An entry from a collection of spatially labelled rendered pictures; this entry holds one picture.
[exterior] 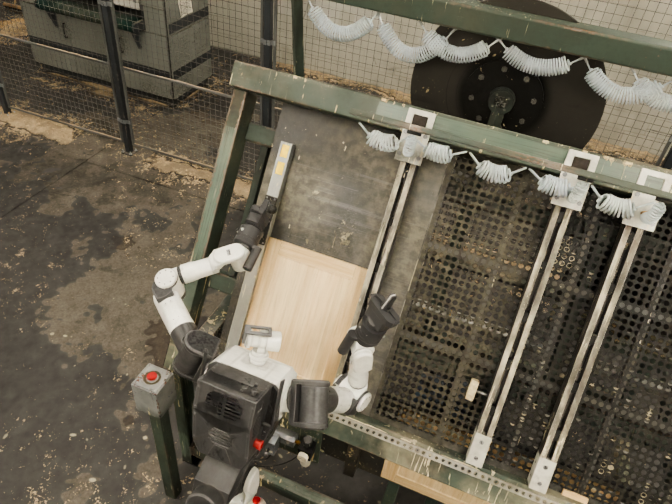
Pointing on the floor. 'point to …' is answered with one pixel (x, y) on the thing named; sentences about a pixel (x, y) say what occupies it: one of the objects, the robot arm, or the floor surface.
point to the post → (162, 432)
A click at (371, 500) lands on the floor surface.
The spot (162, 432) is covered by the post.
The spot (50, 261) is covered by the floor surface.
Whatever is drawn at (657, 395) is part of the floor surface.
